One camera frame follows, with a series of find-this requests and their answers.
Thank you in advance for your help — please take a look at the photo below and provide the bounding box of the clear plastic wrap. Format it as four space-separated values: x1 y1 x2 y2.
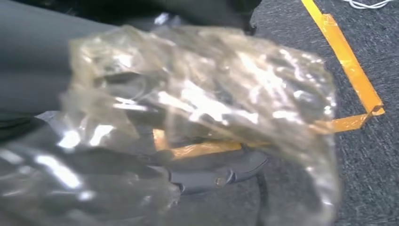
0 24 340 226

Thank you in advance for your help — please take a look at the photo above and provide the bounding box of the yellow floor tape square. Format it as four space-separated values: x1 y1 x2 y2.
152 0 385 160

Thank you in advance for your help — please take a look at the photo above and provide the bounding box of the black robot body panel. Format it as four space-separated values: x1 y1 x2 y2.
12 0 263 35

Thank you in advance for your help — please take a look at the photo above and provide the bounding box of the black cable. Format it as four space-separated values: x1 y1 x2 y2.
255 171 269 226

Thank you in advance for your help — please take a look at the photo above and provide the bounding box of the white cable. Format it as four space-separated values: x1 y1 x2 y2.
341 0 395 10

